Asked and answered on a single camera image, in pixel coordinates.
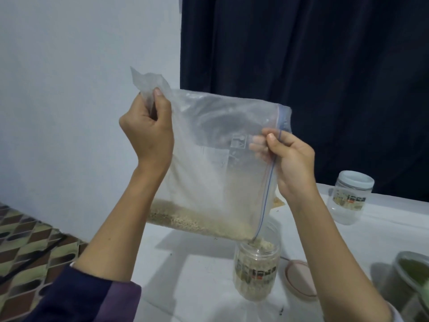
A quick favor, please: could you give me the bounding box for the person's right hand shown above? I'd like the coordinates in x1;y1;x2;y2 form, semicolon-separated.
250;128;317;204

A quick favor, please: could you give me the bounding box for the person's left hand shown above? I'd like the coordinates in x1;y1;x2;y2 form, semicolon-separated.
119;88;175;175

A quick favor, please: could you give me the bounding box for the transparent jar blue lid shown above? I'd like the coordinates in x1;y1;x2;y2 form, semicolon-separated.
328;170;375;226

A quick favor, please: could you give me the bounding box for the clear bag with cream grains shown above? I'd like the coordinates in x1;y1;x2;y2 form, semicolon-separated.
130;68;293;242

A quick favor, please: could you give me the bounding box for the pink round lid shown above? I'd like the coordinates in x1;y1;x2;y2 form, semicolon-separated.
282;259;319;301

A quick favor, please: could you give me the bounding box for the transparent jar pink lid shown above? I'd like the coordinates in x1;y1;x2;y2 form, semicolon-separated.
232;225;281;302

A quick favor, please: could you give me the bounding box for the pile of green beans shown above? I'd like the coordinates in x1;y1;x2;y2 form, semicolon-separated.
399;258;429;286

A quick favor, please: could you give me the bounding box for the transparent jar green lid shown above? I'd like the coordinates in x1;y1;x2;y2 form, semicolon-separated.
401;285;429;322

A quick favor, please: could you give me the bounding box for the person's left forearm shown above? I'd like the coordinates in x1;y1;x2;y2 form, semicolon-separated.
27;164;170;322

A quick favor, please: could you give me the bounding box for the person's right forearm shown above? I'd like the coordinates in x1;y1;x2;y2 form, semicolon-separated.
285;190;403;322

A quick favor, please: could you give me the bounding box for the dark navy curtain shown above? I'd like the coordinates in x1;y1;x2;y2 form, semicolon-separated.
180;0;429;203

